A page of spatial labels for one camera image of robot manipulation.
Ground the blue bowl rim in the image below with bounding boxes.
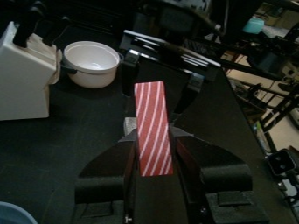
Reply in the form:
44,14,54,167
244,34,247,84
0,200,38,224

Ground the small black knife handle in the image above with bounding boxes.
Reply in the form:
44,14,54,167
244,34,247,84
41,16,72,48

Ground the teal cup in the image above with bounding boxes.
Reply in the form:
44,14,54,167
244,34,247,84
241,17,267,35

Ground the white toy pot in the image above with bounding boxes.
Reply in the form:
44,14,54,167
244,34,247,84
60,40,121,89

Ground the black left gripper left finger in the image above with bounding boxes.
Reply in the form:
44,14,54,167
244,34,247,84
72,116,140,224

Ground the large black knife handle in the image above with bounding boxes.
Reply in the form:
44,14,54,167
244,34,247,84
12,0,46,49

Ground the black metal rack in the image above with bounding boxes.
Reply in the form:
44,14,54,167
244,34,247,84
227,55,299,134

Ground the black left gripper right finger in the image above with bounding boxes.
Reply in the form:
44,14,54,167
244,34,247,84
168,125,271,224

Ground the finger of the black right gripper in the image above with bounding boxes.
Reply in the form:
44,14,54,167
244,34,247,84
120,49,140,98
169,72,205,116

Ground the red white striped straw pack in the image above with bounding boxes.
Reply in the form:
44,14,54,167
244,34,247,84
133,80,175,178

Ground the black box device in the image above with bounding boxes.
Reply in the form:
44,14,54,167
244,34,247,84
265,148,299,177

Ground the white knife block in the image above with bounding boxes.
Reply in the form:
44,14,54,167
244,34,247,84
0,20,62,122

